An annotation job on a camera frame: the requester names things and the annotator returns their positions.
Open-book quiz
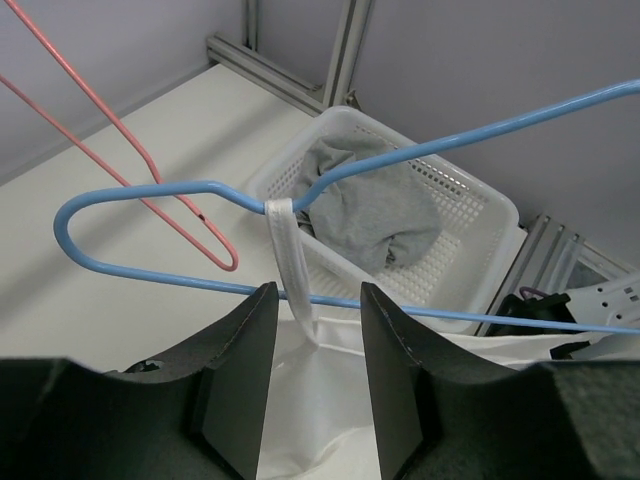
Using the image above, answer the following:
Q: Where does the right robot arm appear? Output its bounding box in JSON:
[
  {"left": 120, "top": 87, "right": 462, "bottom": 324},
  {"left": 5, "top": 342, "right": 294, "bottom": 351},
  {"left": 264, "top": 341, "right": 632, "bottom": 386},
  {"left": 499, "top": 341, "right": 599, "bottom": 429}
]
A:
[{"left": 497, "top": 272, "right": 639, "bottom": 360}]

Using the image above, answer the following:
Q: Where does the aluminium frame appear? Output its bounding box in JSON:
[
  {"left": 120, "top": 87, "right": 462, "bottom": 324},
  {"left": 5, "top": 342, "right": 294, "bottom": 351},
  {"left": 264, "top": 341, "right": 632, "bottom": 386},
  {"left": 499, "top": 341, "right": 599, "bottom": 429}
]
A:
[{"left": 208, "top": 1, "right": 639, "bottom": 313}]

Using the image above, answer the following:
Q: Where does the pink hanger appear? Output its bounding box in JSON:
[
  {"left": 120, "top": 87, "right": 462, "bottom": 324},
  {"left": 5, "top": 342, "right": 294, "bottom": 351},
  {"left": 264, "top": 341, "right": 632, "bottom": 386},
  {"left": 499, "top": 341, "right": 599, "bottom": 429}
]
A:
[{"left": 1, "top": 1, "right": 242, "bottom": 272}]

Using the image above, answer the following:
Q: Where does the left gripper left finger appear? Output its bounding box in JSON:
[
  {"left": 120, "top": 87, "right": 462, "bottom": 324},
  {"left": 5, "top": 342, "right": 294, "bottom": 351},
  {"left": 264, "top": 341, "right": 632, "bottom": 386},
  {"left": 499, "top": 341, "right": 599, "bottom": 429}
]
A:
[{"left": 1, "top": 283, "right": 278, "bottom": 479}]

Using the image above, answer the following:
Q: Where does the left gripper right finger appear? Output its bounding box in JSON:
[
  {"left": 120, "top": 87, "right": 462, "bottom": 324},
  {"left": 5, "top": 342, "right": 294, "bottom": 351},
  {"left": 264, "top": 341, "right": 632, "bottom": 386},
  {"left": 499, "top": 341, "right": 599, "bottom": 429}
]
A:
[{"left": 360, "top": 283, "right": 639, "bottom": 479}]

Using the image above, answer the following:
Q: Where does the blue hanger of white top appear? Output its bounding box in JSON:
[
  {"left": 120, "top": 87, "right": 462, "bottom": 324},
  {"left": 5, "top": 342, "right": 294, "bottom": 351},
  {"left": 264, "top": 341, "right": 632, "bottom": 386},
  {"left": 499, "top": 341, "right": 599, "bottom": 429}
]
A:
[{"left": 53, "top": 79, "right": 639, "bottom": 335}]

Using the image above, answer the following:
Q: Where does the grey tank top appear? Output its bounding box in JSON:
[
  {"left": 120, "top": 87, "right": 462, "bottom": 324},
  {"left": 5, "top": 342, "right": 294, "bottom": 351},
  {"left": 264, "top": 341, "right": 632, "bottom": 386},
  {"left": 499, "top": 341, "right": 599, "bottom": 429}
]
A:
[{"left": 291, "top": 132, "right": 443, "bottom": 275}]

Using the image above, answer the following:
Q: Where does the white plastic basket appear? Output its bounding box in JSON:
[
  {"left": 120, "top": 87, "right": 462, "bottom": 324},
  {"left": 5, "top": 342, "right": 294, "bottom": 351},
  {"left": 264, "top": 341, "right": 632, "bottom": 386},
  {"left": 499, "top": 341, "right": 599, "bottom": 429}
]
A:
[{"left": 247, "top": 107, "right": 519, "bottom": 313}]

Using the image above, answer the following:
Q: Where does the white tank top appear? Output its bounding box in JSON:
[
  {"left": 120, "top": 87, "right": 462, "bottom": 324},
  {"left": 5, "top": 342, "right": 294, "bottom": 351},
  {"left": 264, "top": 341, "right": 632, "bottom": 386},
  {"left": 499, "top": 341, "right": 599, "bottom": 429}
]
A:
[{"left": 258, "top": 199, "right": 595, "bottom": 479}]

